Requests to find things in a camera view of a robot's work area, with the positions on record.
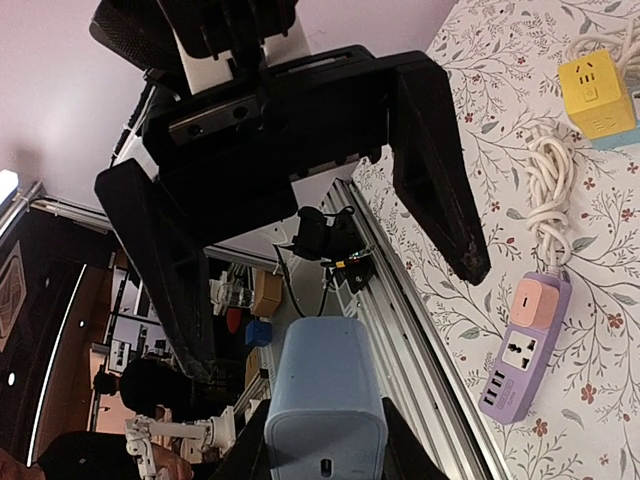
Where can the purple power strip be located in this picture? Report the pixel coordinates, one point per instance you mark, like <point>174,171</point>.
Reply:
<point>521,362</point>

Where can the pink plug adapter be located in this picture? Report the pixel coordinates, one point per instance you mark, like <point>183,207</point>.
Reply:
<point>534,304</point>

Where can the floral tablecloth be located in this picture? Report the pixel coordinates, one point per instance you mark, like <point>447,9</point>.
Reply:
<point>502,59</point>

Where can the light blue plug adapter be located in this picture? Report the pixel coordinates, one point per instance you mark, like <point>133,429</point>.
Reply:
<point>326,417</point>

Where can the blue box in background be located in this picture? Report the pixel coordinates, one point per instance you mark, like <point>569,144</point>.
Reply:
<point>258,333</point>

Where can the aluminium front rail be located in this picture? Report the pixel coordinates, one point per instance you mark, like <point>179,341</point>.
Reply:
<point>411,361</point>

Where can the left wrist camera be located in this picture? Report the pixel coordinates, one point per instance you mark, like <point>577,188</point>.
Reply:
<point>149,34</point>

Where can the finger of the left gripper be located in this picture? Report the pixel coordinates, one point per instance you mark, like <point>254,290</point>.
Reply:
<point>169,262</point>
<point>429,175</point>

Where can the cardboard box in background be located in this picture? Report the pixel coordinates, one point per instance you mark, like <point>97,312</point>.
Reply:
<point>267,294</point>

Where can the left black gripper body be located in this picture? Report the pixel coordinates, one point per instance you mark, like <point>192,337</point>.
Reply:
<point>228,157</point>

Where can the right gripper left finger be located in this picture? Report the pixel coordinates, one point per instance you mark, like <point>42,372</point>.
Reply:
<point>248,459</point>

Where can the yellow cube socket adapter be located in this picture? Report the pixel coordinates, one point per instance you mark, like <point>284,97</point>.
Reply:
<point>596,97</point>

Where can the teal power strip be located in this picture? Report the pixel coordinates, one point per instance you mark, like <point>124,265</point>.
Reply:
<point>626,138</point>

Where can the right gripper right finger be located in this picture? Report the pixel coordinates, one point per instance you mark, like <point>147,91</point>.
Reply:
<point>405,458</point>

